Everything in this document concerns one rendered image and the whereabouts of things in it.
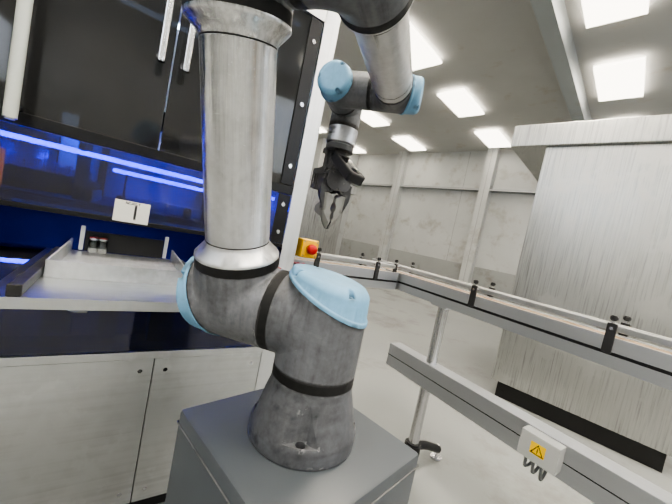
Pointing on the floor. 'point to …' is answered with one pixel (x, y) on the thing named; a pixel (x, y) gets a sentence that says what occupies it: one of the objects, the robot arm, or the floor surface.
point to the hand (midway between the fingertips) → (328, 224)
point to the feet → (427, 448)
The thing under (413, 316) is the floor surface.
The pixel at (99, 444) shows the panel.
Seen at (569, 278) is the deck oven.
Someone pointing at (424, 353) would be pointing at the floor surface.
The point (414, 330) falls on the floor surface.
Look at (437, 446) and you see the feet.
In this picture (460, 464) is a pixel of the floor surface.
